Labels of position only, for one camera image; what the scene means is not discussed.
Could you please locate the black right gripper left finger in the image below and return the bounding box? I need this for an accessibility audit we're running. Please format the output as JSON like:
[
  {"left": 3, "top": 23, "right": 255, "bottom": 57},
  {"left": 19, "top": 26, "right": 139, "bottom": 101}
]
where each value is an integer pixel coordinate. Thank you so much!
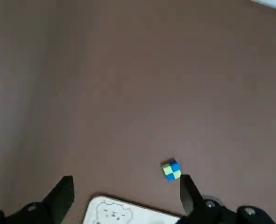
[{"left": 0, "top": 175, "right": 75, "bottom": 224}]

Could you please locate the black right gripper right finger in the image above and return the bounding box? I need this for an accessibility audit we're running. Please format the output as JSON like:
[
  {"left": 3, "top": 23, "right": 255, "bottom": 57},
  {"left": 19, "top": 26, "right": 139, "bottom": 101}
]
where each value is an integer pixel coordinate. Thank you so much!
[{"left": 178, "top": 174, "right": 276, "bottom": 224}]

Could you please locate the blue green checkered cube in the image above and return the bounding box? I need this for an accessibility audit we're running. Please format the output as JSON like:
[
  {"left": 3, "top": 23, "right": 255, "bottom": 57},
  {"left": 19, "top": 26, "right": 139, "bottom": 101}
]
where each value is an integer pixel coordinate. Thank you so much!
[{"left": 161, "top": 159, "right": 183, "bottom": 182}]

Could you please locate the beige tray with bear drawing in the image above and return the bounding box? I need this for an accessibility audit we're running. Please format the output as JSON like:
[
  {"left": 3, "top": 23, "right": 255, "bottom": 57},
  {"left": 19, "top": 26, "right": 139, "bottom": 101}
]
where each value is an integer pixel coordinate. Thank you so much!
[{"left": 82, "top": 194, "right": 182, "bottom": 224}]

